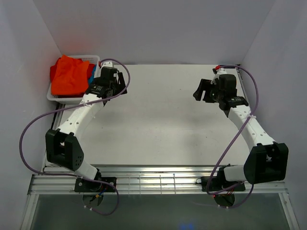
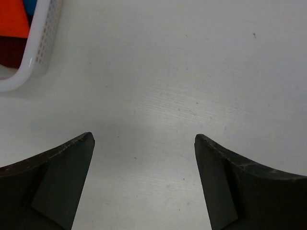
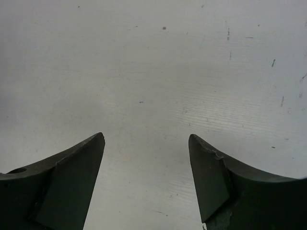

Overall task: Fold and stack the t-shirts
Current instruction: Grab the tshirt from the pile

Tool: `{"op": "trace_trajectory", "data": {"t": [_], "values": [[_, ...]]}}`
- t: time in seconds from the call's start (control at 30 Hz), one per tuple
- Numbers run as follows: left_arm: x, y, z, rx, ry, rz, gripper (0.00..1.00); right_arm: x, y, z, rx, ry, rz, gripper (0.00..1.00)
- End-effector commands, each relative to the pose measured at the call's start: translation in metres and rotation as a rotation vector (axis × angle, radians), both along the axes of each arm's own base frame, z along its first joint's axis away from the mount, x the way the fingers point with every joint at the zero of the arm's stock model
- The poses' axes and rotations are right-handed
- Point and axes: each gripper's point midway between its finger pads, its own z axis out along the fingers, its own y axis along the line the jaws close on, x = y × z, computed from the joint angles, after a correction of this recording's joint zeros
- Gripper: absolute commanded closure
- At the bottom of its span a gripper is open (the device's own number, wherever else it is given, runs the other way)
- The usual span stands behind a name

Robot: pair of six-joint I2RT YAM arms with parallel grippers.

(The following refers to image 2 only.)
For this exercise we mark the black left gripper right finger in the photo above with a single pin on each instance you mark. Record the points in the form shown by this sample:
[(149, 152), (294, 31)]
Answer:
[(241, 194)]

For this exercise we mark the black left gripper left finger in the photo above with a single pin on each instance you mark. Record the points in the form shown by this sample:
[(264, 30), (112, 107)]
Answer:
[(43, 192)]

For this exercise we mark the orange t shirt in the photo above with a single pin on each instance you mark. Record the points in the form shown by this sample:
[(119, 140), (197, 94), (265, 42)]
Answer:
[(13, 19)]

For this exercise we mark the dark maroon t shirt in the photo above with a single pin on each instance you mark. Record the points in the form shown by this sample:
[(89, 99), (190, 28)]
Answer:
[(12, 51)]

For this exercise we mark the white plastic basket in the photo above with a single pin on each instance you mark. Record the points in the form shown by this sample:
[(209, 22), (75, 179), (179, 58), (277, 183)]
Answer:
[(38, 48)]

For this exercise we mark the blue t shirt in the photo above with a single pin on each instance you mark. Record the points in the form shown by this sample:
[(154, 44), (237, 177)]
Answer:
[(29, 6)]

